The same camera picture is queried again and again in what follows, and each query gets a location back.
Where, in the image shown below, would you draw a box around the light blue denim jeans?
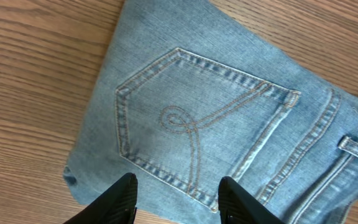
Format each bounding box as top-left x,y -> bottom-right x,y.
63,0 -> 358,223

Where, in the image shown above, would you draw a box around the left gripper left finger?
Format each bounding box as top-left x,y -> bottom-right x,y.
64,173 -> 138,224

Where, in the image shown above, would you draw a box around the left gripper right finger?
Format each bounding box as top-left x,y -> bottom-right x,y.
218,176 -> 284,224

